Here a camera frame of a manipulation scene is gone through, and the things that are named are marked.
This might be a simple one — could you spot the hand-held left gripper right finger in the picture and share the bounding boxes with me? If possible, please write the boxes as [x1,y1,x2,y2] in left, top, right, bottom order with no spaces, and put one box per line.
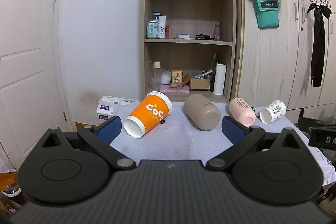
[206,116,303,171]

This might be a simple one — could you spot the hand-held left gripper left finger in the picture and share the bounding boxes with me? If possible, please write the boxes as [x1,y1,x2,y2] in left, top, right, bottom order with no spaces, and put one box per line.
[39,115,137,170]

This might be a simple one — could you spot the beige ceramic cup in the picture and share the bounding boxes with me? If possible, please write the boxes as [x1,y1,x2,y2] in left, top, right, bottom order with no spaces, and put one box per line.
[183,93,222,131]

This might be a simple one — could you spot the orange paper cup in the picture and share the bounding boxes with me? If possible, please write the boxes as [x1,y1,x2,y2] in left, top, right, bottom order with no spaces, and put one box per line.
[123,91,173,139]

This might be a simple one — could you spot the pink cup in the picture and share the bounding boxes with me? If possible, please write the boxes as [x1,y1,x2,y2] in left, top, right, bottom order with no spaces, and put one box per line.
[228,97,256,127]

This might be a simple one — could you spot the white floral print cup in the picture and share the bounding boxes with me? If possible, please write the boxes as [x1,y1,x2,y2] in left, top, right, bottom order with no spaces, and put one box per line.
[260,100,286,124]

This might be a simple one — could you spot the white crumpled paper cup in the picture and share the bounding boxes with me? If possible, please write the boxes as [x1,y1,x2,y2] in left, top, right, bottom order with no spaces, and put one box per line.
[160,70,172,84]

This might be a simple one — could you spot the white tissue pack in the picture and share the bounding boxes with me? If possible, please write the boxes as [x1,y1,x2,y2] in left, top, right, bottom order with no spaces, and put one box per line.
[100,95,141,107]
[96,104,115,120]

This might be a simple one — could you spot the flat brown cardboard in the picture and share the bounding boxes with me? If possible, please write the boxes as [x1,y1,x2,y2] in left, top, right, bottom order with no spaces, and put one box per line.
[74,122,102,133]

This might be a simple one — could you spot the white paper roll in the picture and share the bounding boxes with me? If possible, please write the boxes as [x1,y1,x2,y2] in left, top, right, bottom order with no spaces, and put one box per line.
[213,64,227,95]

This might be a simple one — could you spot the pale patterned table cloth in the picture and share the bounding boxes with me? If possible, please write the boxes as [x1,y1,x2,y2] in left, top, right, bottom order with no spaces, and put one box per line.
[109,100,334,186]

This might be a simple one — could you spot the brown cardboard box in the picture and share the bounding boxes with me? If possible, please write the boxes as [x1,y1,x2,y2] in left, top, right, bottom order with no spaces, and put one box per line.
[183,73,210,90]

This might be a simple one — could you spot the pink flat box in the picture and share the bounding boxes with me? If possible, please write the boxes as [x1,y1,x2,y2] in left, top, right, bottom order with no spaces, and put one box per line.
[160,84,190,93]

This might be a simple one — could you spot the clear bottle beige cap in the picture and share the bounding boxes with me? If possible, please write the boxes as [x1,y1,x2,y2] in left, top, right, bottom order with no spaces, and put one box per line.
[151,61,163,89]

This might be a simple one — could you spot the wooden wardrobe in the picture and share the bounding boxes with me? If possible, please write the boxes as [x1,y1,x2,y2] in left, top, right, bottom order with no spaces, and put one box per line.
[234,0,336,111]

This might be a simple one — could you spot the wooden floral box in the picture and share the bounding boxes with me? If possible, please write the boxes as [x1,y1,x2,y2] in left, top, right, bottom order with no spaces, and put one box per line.
[171,69,183,88]

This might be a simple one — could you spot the black box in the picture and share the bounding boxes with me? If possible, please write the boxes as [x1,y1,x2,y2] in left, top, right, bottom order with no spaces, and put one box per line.
[298,116,336,147]

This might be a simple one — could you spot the pink small bottle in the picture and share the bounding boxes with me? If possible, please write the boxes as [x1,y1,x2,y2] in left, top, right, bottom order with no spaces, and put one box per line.
[213,22,222,41]

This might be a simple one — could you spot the teal pump bottle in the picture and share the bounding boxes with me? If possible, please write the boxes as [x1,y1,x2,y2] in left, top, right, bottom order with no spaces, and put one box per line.
[146,12,161,39]

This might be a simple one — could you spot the orange plastic bag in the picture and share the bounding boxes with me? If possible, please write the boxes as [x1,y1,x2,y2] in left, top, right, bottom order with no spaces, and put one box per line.
[0,170,24,197]

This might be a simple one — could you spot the white spray bottle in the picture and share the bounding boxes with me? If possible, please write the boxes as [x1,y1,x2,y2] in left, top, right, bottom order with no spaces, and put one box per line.
[158,15,167,39]

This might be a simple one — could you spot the white door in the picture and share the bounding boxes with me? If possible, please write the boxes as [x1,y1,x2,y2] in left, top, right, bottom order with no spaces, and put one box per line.
[0,0,76,169]

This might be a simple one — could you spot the black ribbon bow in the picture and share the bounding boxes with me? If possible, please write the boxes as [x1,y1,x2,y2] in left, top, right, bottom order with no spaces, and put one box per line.
[307,3,332,87]

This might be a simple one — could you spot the wooden shelf unit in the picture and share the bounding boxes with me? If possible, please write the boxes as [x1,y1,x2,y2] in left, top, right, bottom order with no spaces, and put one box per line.
[140,0,238,104]

